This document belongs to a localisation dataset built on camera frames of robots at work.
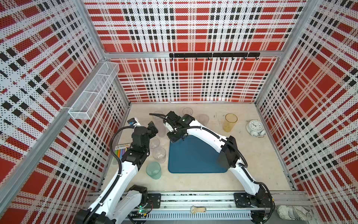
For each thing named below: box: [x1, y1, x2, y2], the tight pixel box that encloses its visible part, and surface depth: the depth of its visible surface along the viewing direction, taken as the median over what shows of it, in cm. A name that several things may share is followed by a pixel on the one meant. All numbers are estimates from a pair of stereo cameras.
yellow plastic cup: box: [222, 112, 238, 133], surface depth 96 cm
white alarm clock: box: [245, 119, 266, 138], surface depth 101 cm
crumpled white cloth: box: [276, 205, 313, 221], surface depth 69 cm
